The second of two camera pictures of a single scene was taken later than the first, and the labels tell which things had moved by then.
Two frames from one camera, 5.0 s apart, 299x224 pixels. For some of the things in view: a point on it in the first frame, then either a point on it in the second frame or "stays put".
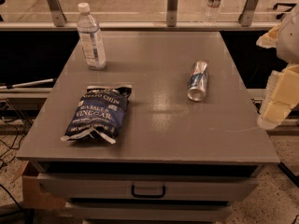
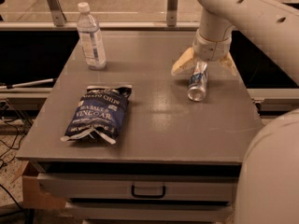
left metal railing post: [57, 11] stays put
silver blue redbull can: [196, 89] stays put
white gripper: [290, 38] to [210, 49]
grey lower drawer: [192, 211] stays put
